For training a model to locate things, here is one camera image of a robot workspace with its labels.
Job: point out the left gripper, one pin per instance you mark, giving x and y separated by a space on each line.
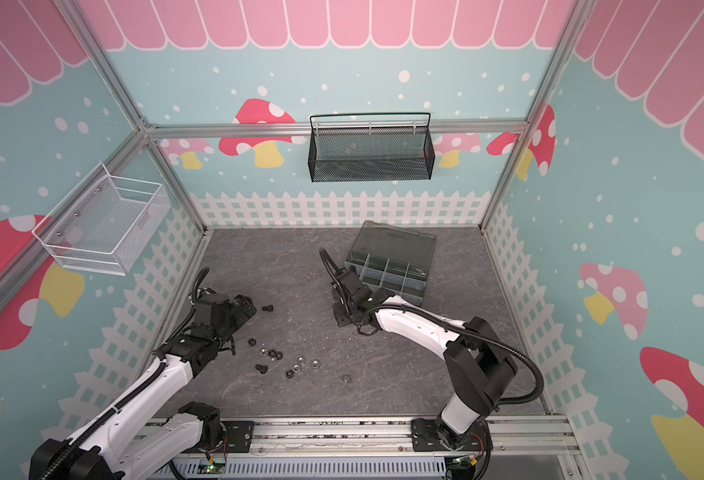
247 304

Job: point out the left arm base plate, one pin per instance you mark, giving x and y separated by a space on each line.
226 437

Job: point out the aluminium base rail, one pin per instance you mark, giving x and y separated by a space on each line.
332 436

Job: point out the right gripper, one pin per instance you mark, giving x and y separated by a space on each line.
342 307

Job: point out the white slotted cable duct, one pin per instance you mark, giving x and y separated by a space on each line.
312 468

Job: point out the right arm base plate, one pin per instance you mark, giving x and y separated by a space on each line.
433 435

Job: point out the black mesh wall basket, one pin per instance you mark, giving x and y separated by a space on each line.
368 147

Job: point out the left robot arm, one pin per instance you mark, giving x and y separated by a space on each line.
68 459

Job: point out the grey compartment organizer box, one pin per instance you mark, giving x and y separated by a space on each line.
393 258

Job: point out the silver nut pair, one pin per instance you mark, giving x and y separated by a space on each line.
303 363

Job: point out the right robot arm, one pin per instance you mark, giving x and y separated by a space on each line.
484 372

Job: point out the black nut pair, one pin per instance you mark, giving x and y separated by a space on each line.
275 354

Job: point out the white mesh wall basket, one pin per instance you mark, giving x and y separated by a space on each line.
105 225

